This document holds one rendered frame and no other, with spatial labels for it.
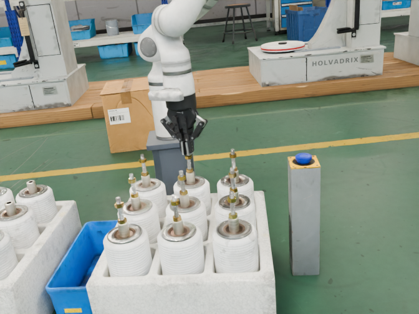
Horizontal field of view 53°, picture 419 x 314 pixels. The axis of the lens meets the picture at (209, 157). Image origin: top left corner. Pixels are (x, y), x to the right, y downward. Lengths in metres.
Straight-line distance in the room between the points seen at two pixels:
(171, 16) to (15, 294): 0.69
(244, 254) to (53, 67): 2.28
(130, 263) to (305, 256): 0.47
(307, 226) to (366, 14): 2.11
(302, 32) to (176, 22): 4.33
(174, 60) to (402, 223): 0.87
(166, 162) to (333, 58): 1.83
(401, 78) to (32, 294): 2.55
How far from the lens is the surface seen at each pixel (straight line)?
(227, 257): 0.89
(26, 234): 1.14
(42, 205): 1.22
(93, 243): 1.33
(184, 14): 0.97
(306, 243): 1.12
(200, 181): 1.11
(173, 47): 1.01
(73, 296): 1.07
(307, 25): 5.25
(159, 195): 1.12
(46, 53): 2.94
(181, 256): 0.89
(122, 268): 0.93
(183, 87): 1.00
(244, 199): 1.01
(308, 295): 1.12
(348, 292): 1.14
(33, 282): 1.10
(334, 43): 3.08
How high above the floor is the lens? 0.73
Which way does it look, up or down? 22 degrees down
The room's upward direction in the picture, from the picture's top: 5 degrees counter-clockwise
